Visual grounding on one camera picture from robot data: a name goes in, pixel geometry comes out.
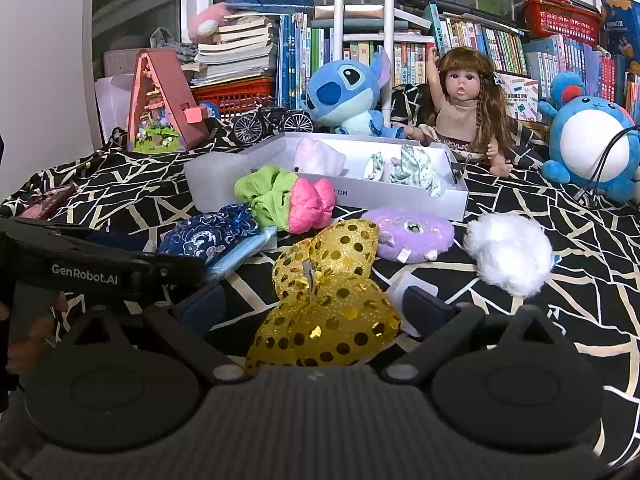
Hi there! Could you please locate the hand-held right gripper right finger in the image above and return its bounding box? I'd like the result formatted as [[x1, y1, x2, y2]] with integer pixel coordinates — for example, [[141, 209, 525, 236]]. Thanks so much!
[[379, 285, 582, 387]]

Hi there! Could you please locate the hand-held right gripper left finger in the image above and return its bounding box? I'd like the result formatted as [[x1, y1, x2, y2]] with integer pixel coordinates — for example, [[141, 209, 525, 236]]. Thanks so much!
[[65, 281, 252, 387]]

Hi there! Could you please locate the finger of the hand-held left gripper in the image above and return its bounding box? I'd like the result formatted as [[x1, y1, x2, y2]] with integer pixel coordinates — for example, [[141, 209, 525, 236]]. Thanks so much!
[[145, 252, 207, 288]]

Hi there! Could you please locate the purple plush toy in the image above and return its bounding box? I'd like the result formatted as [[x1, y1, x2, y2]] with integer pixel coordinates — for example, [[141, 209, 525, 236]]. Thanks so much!
[[360, 206, 456, 265]]

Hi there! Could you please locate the white fluffy pompom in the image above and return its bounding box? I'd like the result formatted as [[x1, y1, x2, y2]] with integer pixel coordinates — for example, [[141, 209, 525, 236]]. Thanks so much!
[[462, 212, 555, 299]]

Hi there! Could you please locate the gold sequin bow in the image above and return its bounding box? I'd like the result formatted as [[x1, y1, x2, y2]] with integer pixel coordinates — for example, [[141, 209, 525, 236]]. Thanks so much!
[[245, 218, 403, 377]]

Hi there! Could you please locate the white cardboard box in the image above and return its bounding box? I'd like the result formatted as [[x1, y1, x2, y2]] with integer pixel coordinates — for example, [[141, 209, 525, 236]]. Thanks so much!
[[183, 132, 470, 222]]

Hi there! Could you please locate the person's left hand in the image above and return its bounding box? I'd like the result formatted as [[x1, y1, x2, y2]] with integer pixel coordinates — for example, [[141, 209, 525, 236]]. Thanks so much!
[[0, 291, 69, 377]]

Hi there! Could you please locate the blue brocade pouch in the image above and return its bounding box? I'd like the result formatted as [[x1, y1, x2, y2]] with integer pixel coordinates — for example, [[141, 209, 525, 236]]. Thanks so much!
[[157, 203, 261, 264]]

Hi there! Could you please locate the dark pink case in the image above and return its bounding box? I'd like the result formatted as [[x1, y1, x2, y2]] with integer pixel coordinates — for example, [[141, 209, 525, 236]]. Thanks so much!
[[14, 183, 76, 221]]

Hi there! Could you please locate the black binder clip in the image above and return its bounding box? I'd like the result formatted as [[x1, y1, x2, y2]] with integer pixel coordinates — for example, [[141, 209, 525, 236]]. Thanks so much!
[[449, 157, 476, 187]]

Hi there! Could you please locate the green plaid scrunchie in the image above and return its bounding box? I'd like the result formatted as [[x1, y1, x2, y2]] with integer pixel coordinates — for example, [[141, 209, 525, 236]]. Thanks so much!
[[389, 143, 444, 199]]

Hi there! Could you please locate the pink scrunchie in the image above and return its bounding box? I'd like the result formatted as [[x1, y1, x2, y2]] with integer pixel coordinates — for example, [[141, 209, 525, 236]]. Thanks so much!
[[287, 178, 337, 235]]

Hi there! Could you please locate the white floral scrunchie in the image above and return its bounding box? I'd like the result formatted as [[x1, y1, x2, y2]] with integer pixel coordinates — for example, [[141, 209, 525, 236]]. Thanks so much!
[[362, 152, 389, 181]]

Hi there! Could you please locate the pink triangular house model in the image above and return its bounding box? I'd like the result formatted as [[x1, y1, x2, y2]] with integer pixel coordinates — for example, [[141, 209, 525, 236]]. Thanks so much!
[[125, 48, 211, 155]]

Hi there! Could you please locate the white paper bag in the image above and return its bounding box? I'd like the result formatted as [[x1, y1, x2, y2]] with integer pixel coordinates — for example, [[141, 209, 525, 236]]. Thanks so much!
[[94, 73, 136, 134]]

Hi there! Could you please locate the miniature black bicycle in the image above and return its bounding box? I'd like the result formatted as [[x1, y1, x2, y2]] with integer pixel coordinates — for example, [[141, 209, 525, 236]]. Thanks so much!
[[232, 99, 315, 144]]

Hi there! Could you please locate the red basket under books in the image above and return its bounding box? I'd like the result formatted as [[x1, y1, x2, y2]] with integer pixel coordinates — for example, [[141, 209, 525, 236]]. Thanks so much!
[[190, 77, 277, 121]]

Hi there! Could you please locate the pale pink fluffy cloth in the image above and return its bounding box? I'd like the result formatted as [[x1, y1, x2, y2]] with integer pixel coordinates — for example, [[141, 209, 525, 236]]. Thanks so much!
[[292, 138, 347, 177]]

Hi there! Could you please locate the brown-haired doll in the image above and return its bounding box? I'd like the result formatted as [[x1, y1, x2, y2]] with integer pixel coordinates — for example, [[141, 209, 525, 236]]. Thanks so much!
[[402, 45, 516, 179]]

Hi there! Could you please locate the grey cloth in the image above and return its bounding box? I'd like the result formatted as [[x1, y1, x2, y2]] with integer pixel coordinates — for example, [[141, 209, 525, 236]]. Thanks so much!
[[149, 27, 199, 64]]

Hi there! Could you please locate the stack of lying books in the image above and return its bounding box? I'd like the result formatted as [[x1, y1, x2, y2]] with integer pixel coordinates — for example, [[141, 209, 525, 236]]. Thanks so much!
[[179, 14, 279, 86]]

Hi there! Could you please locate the colourful printed white box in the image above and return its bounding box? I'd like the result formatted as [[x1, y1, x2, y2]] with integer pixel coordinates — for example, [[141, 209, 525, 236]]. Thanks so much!
[[494, 70, 544, 124]]

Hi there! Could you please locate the round blue white plush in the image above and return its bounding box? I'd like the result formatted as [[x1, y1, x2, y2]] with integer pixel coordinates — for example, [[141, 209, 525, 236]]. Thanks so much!
[[537, 70, 640, 204]]

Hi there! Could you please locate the blue alien plush toy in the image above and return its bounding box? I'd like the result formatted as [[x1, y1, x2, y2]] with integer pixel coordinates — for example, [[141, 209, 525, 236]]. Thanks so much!
[[299, 44, 406, 139]]

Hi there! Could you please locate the pink plush toy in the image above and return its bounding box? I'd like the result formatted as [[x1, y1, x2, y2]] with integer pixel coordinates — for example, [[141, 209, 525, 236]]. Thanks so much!
[[187, 2, 234, 41]]

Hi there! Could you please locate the row of upright books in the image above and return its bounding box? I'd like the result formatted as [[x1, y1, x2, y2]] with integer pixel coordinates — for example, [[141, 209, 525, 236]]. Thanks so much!
[[277, 2, 640, 122]]

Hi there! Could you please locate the white pole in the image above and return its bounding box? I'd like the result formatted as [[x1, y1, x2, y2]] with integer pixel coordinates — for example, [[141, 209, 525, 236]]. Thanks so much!
[[382, 0, 397, 126], [332, 0, 349, 64]]

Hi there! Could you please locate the red basket with white label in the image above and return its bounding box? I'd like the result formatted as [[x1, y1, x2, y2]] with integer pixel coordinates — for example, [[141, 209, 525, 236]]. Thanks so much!
[[519, 0, 601, 47]]

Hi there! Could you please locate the blue cartoon box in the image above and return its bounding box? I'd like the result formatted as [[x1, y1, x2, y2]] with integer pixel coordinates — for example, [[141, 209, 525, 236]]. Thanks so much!
[[599, 0, 640, 64]]

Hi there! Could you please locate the black cable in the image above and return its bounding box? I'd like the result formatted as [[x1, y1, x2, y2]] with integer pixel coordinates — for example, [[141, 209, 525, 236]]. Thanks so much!
[[574, 124, 640, 207]]

